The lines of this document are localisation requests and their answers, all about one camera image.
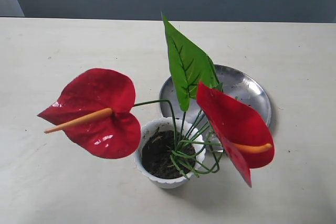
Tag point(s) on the artificial red anthurium plant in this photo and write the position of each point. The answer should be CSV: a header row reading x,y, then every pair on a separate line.
x,y
94,111

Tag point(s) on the white scalloped flower pot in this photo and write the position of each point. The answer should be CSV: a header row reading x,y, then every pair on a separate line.
x,y
161,125

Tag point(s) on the dark potting soil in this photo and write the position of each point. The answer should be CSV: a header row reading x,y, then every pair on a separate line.
x,y
156,156

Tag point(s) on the round stainless steel plate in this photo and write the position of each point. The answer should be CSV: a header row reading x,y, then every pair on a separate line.
x,y
236,84

